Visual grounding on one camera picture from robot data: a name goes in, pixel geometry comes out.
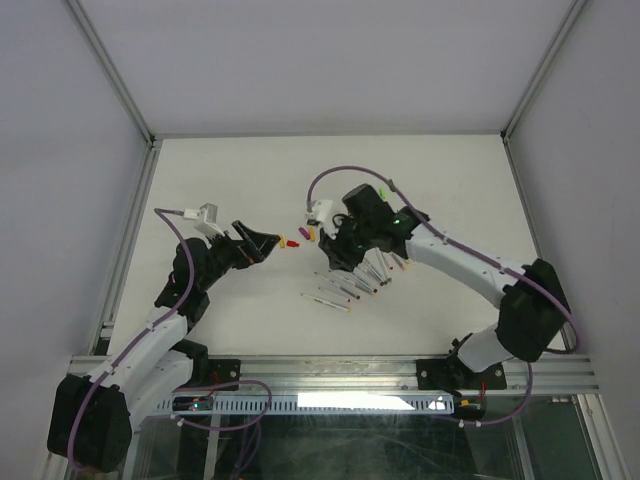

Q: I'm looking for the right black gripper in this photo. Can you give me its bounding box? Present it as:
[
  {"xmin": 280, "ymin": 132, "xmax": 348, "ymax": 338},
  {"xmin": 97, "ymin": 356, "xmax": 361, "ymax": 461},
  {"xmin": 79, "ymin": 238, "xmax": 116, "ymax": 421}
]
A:
[{"xmin": 317, "ymin": 216, "xmax": 375, "ymax": 273}]

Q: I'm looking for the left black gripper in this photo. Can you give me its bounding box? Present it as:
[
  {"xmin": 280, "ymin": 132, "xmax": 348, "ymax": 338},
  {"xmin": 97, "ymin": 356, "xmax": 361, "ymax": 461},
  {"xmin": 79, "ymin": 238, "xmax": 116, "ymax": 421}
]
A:
[{"xmin": 197, "ymin": 220, "xmax": 278, "ymax": 291}]

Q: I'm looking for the purple pen cap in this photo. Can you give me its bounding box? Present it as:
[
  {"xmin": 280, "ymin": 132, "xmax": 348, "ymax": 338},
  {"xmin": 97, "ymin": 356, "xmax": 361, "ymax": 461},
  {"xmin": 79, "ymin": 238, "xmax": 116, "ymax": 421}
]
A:
[{"xmin": 298, "ymin": 227, "xmax": 310, "ymax": 240}]

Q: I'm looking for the red square-cap pen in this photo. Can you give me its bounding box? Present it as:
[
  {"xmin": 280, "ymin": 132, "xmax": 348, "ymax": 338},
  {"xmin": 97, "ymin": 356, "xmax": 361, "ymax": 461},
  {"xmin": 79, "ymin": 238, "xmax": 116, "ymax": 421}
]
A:
[{"xmin": 382, "ymin": 253, "xmax": 394, "ymax": 271}]

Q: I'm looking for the yellow pen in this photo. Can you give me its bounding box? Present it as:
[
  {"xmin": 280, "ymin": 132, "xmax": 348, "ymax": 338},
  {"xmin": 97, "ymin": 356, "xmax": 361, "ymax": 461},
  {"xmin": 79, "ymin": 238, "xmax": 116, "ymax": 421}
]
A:
[{"xmin": 394, "ymin": 255, "xmax": 409, "ymax": 271}]

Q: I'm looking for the purple cap marker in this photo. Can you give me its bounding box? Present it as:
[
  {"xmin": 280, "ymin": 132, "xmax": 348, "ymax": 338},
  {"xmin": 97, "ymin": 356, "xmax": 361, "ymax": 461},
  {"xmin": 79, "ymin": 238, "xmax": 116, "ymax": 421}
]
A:
[{"xmin": 314, "ymin": 272, "xmax": 361, "ymax": 300}]

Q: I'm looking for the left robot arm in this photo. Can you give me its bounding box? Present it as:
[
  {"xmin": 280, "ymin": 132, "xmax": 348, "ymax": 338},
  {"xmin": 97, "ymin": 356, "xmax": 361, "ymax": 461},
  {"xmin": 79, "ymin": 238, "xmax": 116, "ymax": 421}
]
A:
[{"xmin": 47, "ymin": 220, "xmax": 280, "ymax": 473}]

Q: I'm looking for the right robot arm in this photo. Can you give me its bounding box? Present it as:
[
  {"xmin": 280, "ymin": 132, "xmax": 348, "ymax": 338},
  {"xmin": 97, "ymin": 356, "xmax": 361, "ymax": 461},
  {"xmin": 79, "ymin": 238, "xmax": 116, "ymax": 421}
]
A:
[{"xmin": 306, "ymin": 184, "xmax": 570, "ymax": 387}]

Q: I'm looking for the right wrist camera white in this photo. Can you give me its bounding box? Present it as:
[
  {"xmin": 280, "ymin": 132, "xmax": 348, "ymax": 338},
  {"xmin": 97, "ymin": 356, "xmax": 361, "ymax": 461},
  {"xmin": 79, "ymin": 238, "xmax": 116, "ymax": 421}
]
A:
[{"xmin": 305, "ymin": 199, "xmax": 335, "ymax": 236}]

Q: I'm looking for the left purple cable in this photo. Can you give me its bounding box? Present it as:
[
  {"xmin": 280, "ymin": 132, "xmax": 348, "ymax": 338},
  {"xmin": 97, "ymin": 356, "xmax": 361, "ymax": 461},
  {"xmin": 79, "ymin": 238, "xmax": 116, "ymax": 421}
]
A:
[{"xmin": 66, "ymin": 208, "xmax": 274, "ymax": 480}]

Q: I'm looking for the purple cable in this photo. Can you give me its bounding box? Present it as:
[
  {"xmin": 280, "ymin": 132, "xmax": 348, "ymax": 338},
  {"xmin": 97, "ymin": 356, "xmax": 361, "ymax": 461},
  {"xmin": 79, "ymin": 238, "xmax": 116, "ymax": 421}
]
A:
[
  {"xmin": 306, "ymin": 164, "xmax": 579, "ymax": 428},
  {"xmin": 66, "ymin": 208, "xmax": 274, "ymax": 480}
]

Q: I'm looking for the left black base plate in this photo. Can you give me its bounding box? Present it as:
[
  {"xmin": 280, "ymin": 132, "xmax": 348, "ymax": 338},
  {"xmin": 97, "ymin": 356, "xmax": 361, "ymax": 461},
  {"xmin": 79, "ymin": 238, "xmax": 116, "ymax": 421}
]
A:
[{"xmin": 179, "ymin": 358, "xmax": 241, "ymax": 391}]

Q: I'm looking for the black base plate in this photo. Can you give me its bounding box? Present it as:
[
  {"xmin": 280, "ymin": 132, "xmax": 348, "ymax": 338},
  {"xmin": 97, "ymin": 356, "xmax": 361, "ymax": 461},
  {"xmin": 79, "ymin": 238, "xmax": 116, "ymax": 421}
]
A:
[
  {"xmin": 415, "ymin": 358, "xmax": 507, "ymax": 393},
  {"xmin": 179, "ymin": 358, "xmax": 241, "ymax": 391}
]

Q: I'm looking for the aluminium front rail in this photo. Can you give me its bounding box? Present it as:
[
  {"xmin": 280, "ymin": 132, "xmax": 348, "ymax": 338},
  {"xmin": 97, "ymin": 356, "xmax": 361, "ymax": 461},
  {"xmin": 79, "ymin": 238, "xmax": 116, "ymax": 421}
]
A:
[{"xmin": 67, "ymin": 353, "xmax": 600, "ymax": 397}]

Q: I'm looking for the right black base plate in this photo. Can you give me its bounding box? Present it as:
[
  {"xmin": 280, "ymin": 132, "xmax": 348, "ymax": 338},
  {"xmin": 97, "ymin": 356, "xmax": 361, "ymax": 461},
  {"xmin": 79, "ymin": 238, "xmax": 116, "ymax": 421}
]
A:
[{"xmin": 415, "ymin": 358, "xmax": 507, "ymax": 393}]

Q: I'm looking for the white slotted cable duct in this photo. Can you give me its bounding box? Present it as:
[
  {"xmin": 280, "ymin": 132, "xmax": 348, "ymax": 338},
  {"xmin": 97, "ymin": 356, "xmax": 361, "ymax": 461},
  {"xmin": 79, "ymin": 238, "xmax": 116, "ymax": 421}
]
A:
[{"xmin": 152, "ymin": 392, "xmax": 454, "ymax": 416}]

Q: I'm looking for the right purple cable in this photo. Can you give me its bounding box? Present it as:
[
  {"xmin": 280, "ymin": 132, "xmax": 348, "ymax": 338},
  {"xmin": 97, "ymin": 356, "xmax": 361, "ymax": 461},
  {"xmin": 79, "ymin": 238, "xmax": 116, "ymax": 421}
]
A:
[{"xmin": 306, "ymin": 164, "xmax": 579, "ymax": 428}]

